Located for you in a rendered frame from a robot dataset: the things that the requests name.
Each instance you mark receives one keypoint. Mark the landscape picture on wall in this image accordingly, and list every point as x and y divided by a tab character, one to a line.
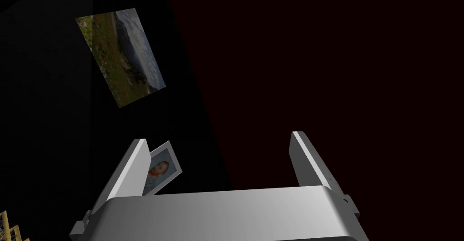
121	57

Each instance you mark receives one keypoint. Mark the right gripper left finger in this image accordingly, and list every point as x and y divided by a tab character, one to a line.
128	175

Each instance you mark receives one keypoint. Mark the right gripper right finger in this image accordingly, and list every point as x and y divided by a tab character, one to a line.
308	161

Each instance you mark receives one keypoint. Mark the yellow wooden furniture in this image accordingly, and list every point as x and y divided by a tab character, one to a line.
10	230

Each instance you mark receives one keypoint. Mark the portrait picture white frame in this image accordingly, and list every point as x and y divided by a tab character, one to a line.
161	170

